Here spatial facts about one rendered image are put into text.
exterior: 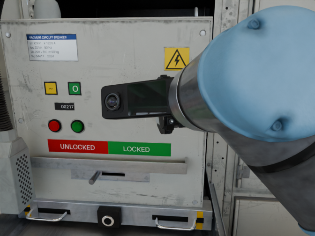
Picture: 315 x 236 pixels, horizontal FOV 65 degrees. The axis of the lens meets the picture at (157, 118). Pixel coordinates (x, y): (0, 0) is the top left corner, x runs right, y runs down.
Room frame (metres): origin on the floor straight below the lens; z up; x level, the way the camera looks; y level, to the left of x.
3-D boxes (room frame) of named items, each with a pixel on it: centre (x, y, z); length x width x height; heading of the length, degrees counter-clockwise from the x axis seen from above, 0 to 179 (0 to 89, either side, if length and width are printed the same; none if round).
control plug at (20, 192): (0.53, 0.34, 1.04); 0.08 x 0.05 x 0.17; 174
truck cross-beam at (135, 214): (0.60, 0.12, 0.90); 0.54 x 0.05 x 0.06; 84
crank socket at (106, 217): (0.56, 0.13, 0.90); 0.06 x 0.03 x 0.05; 84
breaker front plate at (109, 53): (0.58, 0.13, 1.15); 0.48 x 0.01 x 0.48; 84
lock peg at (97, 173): (0.56, 0.16, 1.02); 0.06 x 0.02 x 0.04; 174
